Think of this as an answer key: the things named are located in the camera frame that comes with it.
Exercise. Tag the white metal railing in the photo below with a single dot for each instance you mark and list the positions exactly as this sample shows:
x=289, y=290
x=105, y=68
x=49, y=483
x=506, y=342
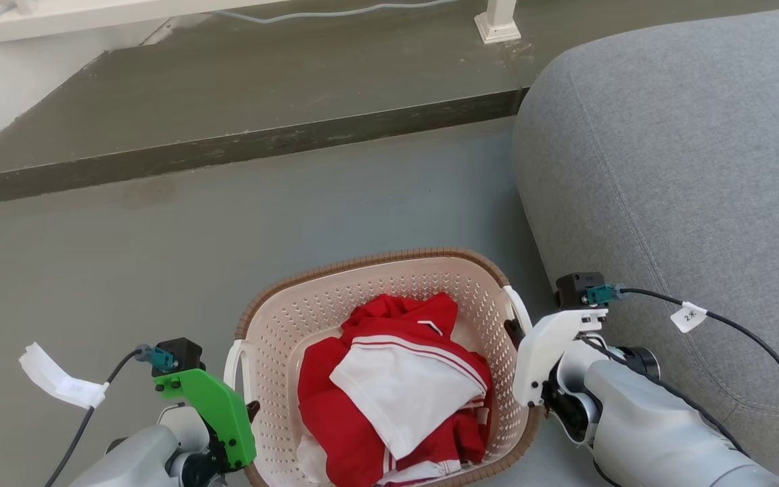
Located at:
x=92, y=13

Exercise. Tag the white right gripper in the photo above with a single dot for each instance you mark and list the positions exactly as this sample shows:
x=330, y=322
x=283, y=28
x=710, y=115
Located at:
x=545, y=345

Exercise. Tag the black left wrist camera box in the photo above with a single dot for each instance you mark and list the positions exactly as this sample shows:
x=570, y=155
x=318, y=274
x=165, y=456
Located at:
x=185, y=353

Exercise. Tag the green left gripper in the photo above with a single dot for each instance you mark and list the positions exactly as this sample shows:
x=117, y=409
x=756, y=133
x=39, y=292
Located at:
x=224, y=419

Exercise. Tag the grey fabric sofa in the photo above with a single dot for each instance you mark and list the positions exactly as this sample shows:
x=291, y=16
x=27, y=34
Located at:
x=687, y=149

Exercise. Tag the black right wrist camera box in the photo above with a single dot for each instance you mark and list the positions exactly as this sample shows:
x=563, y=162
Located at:
x=577, y=287

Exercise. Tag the red garment with white stripes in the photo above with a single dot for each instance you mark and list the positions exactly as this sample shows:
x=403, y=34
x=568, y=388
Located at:
x=335, y=419

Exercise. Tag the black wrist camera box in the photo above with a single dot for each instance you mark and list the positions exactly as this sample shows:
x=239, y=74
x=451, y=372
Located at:
x=577, y=287
x=185, y=353

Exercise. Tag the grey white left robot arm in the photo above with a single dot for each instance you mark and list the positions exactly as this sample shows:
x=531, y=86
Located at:
x=139, y=456

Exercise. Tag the beige perforated plastic laundry basket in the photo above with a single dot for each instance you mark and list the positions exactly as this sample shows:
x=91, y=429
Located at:
x=295, y=318

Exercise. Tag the white garment with red trim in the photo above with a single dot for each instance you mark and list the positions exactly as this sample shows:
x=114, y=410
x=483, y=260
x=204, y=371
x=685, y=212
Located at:
x=403, y=399

